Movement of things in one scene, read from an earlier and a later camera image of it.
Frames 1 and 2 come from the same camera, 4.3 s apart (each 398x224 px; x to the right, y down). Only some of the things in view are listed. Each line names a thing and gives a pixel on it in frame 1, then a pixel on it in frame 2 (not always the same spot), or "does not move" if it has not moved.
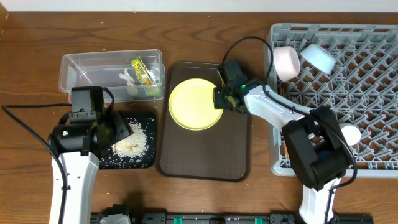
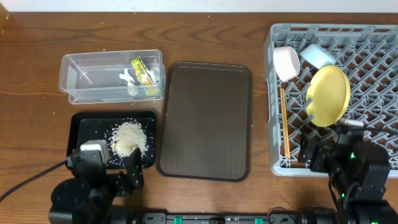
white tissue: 132,88 does not move
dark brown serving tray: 221,152 does not move
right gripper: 217,101 -> 323,152
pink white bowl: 286,62 does not move
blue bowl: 319,58 does not move
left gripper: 124,129 -> 137,177
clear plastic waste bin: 131,75 does not move
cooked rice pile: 134,146 does not move
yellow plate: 191,105 -> 329,89
